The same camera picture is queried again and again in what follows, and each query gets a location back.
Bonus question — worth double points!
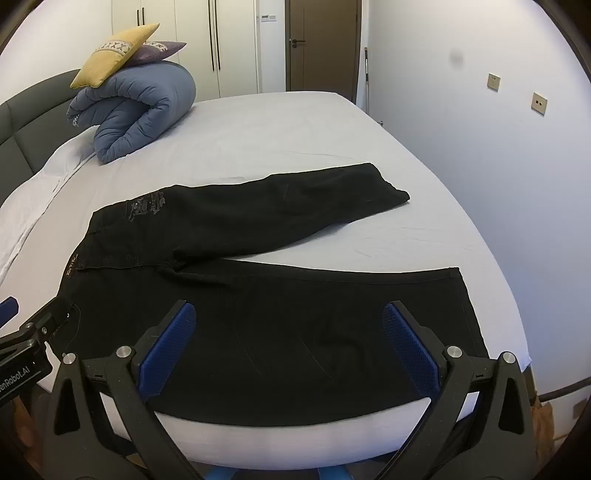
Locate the grey padded headboard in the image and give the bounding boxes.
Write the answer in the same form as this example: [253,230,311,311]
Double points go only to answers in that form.
[0,69,95,204]

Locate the blue puffer jacket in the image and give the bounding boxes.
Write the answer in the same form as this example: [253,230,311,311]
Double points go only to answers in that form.
[67,60,197,164]

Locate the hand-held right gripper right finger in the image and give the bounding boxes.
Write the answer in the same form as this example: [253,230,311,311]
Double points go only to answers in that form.
[374,300,539,480]

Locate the white wardrobe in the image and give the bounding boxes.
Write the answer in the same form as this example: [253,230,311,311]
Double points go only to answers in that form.
[104,0,259,101]

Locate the black pants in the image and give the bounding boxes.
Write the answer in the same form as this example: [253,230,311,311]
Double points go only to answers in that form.
[60,162,490,428]

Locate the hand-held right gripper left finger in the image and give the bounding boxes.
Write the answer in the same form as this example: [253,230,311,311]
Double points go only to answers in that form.
[50,300,218,480]

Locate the dark floor cable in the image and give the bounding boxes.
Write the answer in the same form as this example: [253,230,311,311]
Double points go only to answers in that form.
[538,375,591,400]

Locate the yellow cushion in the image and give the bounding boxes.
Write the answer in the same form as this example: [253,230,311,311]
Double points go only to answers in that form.
[69,23,160,89]

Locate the brown door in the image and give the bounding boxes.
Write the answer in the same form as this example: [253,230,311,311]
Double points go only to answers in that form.
[285,0,363,103]

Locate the brown paper bag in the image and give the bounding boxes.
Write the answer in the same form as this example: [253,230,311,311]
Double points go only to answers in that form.
[530,392,556,445]

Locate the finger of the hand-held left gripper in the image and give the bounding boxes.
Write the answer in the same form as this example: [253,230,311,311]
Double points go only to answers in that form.
[0,298,19,329]
[21,298,82,357]

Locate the purple cushion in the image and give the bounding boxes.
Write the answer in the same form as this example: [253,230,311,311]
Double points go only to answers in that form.
[131,41,188,64]

